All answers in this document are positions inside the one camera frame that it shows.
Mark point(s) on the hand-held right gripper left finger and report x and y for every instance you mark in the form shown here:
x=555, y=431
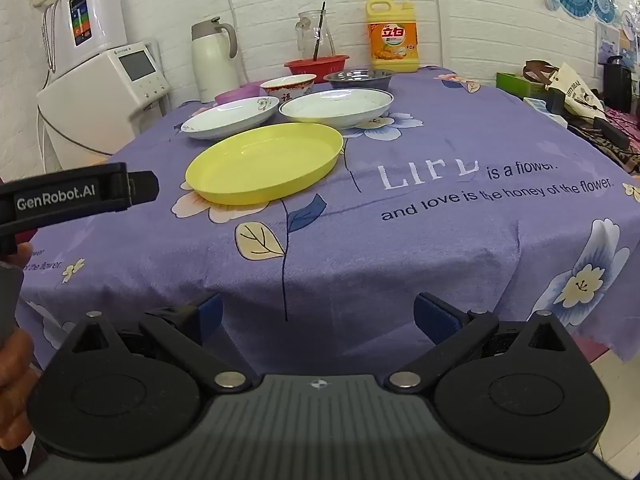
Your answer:
x=210, y=317

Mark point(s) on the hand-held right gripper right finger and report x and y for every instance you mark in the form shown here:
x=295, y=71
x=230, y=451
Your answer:
x=432, y=317

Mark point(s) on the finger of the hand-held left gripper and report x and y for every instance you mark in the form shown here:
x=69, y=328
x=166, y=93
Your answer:
x=145, y=187

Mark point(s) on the yellow plastic plate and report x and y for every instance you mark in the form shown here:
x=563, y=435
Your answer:
x=260, y=165

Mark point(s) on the white dark-rimmed plate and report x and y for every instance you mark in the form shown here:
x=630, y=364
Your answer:
x=335, y=107

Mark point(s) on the person's left hand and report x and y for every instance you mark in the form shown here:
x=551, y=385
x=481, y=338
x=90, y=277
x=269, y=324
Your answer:
x=17, y=385

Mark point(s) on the purple floral tablecloth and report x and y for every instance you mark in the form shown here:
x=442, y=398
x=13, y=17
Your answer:
x=450, y=240

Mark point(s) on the white water dispenser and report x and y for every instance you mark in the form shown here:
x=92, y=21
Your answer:
x=90, y=100

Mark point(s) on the white floral plate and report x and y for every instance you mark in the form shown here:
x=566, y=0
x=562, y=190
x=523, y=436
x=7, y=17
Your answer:
x=225, y=117

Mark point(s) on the purple plastic bowl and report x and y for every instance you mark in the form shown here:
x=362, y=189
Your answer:
x=235, y=95

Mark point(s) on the white thermos jug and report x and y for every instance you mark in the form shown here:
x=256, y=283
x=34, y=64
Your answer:
x=212, y=65

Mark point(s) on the red and white ceramic bowl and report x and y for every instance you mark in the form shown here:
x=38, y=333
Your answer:
x=286, y=91

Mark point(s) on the red plastic basket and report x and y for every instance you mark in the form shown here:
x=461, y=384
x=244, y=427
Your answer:
x=315, y=67

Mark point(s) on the clear glass jar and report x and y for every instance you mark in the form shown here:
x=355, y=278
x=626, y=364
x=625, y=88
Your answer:
x=306, y=35

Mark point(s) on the stainless steel bowl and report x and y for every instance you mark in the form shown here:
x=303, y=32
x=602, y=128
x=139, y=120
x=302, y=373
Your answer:
x=357, y=79

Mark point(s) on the black stick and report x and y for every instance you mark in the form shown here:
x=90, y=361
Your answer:
x=320, y=22

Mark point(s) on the green box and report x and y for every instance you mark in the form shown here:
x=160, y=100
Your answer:
x=510, y=82

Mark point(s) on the dark patterned cloth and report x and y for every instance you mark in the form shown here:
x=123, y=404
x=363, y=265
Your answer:
x=620, y=130

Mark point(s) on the cream tote bag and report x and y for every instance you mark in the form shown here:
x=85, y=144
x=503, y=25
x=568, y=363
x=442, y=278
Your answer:
x=575, y=92

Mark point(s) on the yellow detergent bottle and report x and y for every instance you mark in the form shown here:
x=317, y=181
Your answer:
x=392, y=40

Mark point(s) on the small blue paper fan decoration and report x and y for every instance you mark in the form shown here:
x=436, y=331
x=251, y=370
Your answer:
x=603, y=2

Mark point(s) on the white wall water purifier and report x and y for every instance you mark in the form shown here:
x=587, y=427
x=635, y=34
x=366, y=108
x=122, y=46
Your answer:
x=100, y=10

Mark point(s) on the wall poster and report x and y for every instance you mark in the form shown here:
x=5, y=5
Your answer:
x=607, y=42

